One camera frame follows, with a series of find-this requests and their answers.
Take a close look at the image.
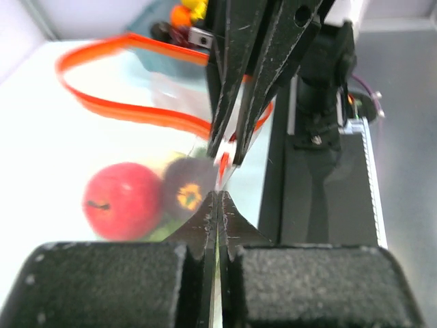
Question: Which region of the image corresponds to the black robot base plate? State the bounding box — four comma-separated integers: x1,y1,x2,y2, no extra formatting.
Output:
257,82,379,246

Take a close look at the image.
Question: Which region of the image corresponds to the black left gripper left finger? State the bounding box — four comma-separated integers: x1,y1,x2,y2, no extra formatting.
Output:
1,192,218,327

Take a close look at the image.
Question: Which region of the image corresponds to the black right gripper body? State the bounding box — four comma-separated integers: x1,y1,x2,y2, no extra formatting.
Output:
290,5,357,150

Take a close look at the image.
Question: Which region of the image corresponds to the orange tangerine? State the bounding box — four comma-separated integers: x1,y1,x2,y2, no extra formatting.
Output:
169,5,192,27

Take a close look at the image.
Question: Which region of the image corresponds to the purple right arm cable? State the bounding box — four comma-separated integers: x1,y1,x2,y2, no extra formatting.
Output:
350,73,386,119

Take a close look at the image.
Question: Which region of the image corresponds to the green grape bunch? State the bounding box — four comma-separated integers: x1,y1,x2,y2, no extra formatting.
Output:
143,146,206,242

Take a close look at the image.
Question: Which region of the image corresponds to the clear orange zip bag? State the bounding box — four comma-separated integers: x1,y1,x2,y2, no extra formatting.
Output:
54,32,276,213

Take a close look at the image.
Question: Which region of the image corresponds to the wrinkled dark passion fruit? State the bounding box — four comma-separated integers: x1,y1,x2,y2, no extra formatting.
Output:
162,157,218,221

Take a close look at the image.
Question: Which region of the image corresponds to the purple grape bunch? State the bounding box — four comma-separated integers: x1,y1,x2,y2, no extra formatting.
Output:
169,26,191,48

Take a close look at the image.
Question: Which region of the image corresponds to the bright red apple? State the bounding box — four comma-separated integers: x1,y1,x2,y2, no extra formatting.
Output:
83,162,162,241

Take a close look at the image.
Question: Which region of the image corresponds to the yellow banana bunch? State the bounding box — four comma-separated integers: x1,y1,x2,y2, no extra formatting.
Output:
181,0,208,21

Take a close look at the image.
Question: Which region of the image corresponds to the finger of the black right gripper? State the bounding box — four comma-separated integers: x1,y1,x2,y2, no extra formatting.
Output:
233,1,324,166
206,1,283,159

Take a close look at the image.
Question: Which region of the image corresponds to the teal plastic fruit bin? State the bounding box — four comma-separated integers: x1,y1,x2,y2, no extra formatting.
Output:
126,15,205,81

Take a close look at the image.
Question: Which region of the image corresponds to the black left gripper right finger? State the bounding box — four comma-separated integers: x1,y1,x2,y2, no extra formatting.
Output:
218,191,426,327

